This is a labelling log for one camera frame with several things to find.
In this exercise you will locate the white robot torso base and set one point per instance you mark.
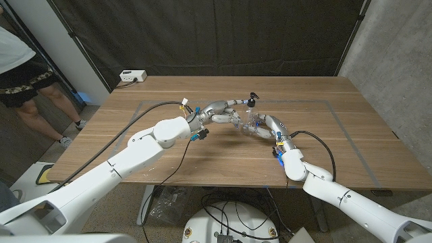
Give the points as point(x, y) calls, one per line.
point(233, 219)

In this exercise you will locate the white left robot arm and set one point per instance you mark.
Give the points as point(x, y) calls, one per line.
point(111, 168)

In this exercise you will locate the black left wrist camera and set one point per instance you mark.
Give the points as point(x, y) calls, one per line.
point(202, 134)

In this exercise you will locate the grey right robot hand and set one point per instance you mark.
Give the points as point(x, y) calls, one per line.
point(280, 127)

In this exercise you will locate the black backdrop curtain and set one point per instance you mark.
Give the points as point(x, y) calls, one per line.
point(216, 33)

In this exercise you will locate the person in black shorts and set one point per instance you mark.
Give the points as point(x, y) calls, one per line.
point(13, 50)

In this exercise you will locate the clear bottle with black pump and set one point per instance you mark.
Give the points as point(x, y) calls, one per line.
point(250, 103)

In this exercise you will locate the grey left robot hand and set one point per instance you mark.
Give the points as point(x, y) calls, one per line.
point(214, 109)

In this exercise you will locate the white floor plate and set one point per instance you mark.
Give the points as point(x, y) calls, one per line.
point(302, 238)

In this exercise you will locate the blue floor object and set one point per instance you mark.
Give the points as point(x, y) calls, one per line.
point(84, 97)

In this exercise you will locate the white power strip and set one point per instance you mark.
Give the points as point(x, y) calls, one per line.
point(133, 75)

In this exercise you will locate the white table leg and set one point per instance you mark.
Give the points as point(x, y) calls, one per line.
point(317, 212)
point(146, 206)

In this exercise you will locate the clear plastic bag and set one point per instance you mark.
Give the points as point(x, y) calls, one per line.
point(167, 206)

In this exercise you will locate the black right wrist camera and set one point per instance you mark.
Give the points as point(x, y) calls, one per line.
point(275, 152)

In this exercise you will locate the black table control panel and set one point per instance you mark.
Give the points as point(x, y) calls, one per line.
point(382, 193)

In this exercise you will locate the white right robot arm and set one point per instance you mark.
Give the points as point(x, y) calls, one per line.
point(364, 209)

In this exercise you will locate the person in blue jeans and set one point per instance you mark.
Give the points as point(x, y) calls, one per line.
point(6, 199)

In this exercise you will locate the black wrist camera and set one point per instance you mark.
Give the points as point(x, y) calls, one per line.
point(275, 152)
point(202, 134)

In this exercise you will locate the white robot head cover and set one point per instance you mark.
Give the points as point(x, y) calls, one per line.
point(67, 239)

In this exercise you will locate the black backdrop stand pole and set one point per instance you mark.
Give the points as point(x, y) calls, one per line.
point(71, 33)
point(362, 16)

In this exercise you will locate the white and yellow floor platform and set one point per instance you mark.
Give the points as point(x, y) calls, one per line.
point(33, 179)

